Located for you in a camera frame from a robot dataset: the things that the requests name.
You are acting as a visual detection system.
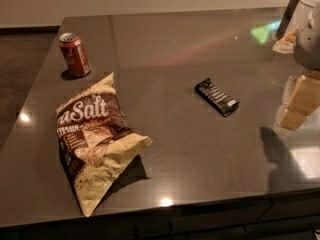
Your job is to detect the red soda can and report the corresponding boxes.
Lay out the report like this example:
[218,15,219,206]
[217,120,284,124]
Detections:
[59,32,90,78]

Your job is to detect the brown sea salt chip bag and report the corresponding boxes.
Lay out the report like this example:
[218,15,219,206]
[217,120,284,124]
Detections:
[56,74,152,216]

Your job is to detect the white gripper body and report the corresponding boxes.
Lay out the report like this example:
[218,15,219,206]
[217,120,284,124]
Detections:
[299,67,320,80]

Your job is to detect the dark panel behind robot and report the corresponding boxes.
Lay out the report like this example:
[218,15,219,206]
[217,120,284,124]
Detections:
[276,0,301,40]

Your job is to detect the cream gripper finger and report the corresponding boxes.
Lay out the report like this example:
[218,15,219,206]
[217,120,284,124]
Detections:
[276,105,308,130]
[282,74,320,115]

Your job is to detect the black rxbar chocolate bar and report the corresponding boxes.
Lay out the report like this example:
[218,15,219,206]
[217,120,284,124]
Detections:
[194,78,239,117]

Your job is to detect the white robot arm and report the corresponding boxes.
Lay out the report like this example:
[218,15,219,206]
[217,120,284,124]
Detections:
[273,8,320,130]

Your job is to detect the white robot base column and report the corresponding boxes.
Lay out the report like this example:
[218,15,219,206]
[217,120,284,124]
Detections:
[292,0,320,26]

